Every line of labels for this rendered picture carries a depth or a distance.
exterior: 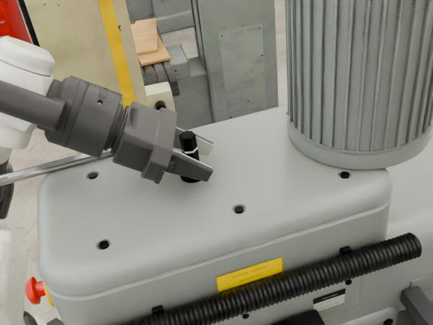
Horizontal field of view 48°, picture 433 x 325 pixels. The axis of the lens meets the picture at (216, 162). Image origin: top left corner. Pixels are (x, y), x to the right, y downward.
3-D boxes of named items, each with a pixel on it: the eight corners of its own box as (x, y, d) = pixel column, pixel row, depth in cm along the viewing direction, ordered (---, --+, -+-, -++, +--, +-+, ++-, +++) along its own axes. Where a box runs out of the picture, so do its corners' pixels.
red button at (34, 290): (31, 312, 71) (22, 295, 68) (31, 291, 74) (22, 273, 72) (54, 305, 71) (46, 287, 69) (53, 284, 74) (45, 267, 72)
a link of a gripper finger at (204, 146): (215, 142, 68) (173, 127, 66) (206, 159, 69) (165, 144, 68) (215, 135, 69) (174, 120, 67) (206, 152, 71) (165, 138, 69)
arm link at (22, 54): (36, 131, 59) (29, 107, 71) (59, 61, 58) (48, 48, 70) (-21, 115, 56) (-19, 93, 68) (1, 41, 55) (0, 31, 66)
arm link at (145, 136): (159, 147, 73) (80, 119, 70) (183, 95, 68) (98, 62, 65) (150, 204, 63) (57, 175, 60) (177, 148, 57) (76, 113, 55)
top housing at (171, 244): (73, 372, 64) (31, 294, 54) (64, 236, 84) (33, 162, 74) (395, 265, 71) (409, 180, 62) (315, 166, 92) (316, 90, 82)
